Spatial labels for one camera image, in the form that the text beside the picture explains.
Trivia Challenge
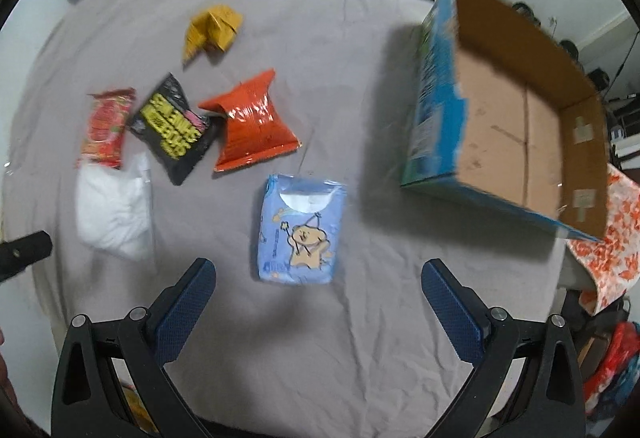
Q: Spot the white soft bag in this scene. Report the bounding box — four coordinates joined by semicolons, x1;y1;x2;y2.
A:
75;153;153;262

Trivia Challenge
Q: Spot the blue cartoon tissue pack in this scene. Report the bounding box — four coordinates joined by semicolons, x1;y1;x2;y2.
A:
257;174;346;284

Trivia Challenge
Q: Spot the red snack packet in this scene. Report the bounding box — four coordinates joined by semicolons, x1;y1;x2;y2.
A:
76;87;136;169

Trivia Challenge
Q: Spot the black yellow wipes packet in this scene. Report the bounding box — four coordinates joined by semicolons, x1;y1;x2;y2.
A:
127;73;221;186

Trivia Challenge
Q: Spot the orange snack bag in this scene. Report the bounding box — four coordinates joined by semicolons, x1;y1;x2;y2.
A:
198;69;302;173

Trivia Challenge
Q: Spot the yellow snack packet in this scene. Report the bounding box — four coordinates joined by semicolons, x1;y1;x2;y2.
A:
182;4;243;65

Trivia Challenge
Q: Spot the orange white floral cloth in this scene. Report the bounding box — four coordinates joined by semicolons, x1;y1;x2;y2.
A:
567;164;640;316

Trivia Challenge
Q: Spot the open cardboard box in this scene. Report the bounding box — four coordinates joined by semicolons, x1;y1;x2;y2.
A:
401;0;608;241

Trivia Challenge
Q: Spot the grey bed sheet cloth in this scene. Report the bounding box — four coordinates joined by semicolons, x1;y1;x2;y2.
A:
2;0;576;438

